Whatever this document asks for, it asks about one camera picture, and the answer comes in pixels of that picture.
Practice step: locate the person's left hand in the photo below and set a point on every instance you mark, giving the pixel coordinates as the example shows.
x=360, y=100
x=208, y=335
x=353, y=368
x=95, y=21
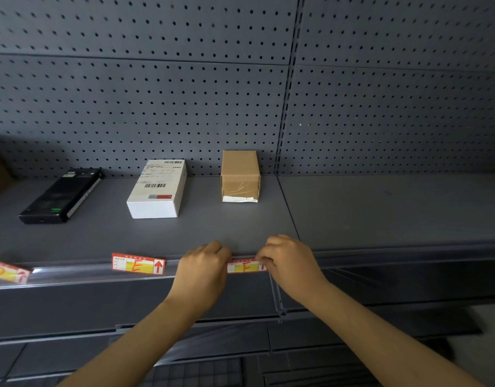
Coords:
x=201, y=278

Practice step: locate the person's right hand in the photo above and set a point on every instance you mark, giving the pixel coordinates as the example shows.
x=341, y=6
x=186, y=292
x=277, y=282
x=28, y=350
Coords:
x=296, y=270

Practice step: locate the long white box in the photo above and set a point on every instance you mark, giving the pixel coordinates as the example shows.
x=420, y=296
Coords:
x=158, y=197

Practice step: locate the small taped cardboard box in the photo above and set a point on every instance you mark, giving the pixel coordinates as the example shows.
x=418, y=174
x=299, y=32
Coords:
x=239, y=173

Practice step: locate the person's right forearm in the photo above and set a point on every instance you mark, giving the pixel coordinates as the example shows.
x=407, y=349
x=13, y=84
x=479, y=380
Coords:
x=392, y=346

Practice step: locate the person's left forearm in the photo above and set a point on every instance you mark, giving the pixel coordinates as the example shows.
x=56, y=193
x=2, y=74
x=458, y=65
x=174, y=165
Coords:
x=138, y=350

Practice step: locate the slim black box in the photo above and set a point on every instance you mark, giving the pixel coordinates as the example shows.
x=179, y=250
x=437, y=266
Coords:
x=58, y=199

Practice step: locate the loose clear plastic strip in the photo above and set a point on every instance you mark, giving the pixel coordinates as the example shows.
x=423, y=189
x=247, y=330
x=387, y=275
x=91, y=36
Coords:
x=215, y=346

